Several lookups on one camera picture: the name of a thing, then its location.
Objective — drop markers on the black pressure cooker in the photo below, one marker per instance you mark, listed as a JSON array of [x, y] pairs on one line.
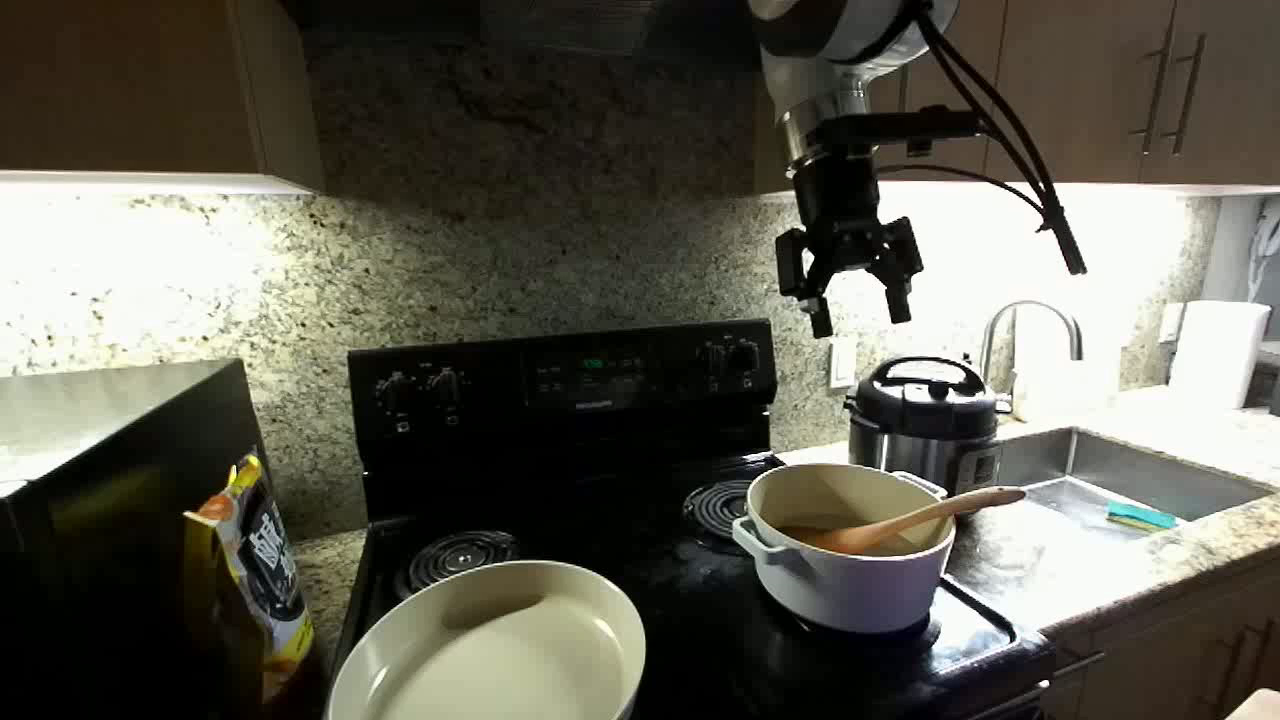
[[928, 416]]

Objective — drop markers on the black electric stove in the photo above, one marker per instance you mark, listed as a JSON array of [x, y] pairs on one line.
[[628, 453]]

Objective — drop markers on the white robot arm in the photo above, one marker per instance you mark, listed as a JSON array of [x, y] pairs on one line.
[[817, 66]]

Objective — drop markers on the wooden spoon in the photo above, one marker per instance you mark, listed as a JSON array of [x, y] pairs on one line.
[[864, 536]]

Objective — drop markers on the wooden lower cabinet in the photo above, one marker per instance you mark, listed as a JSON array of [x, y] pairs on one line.
[[1159, 632]]

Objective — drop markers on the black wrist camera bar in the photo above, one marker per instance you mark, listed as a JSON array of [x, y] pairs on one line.
[[924, 124]]

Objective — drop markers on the yellow snack bag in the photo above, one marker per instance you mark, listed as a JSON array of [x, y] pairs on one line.
[[242, 598]]

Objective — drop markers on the white paper towel roll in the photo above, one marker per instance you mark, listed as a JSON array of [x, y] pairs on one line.
[[1219, 352]]

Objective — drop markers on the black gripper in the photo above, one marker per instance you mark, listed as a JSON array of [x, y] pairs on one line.
[[843, 229]]

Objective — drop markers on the teal sponge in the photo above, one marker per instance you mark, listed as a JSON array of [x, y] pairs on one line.
[[1142, 519]]

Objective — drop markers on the white round pan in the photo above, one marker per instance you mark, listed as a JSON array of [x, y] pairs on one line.
[[498, 640]]

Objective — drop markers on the black microwave oven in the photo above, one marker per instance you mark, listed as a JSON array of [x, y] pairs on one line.
[[98, 473]]

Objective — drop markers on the white pot with handles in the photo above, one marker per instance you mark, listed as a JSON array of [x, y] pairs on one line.
[[795, 521]]

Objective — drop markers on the stainless steel sink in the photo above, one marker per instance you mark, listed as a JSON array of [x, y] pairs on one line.
[[1081, 473]]

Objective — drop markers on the chrome sink faucet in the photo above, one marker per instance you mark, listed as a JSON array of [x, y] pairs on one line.
[[1029, 346]]

